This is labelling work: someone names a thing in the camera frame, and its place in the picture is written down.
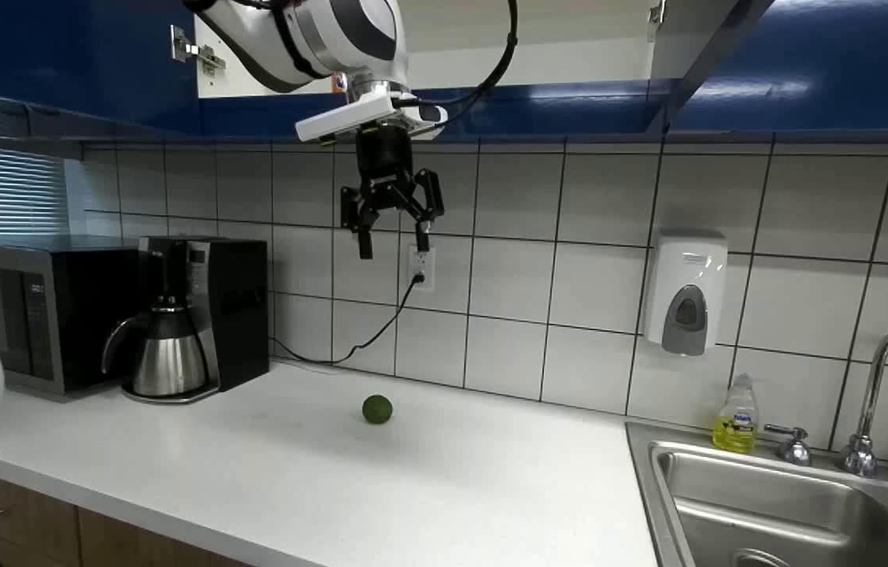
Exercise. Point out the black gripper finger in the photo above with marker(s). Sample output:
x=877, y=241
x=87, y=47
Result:
x=426, y=215
x=361, y=221

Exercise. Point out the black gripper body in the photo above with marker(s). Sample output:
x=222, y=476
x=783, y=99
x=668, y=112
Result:
x=383, y=156

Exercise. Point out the black coffee maker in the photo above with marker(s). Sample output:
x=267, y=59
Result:
x=235, y=305

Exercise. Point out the green lime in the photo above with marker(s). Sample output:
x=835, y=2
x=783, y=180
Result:
x=375, y=410

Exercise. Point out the metal cabinet hinge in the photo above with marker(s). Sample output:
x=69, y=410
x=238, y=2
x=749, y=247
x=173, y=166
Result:
x=192, y=50
x=655, y=11

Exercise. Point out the steel coffee carafe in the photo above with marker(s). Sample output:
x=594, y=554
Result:
x=166, y=356

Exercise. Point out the blue upper cabinet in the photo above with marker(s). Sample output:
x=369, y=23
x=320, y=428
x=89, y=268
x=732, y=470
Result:
x=67, y=52

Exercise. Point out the black steel microwave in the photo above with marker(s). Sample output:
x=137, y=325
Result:
x=36, y=318

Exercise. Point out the yellow dish soap bottle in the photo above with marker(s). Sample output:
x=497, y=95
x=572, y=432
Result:
x=734, y=428

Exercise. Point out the wooden base cabinet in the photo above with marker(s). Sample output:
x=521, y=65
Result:
x=44, y=532

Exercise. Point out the stainless steel sink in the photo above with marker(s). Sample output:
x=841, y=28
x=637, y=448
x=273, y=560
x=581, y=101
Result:
x=780, y=507

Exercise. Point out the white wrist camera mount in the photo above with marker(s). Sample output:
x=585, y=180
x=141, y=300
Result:
x=361, y=114

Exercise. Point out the white wall outlet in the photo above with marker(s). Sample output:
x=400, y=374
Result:
x=426, y=273

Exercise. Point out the white wall soap dispenser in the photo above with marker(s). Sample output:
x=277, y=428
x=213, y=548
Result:
x=684, y=296

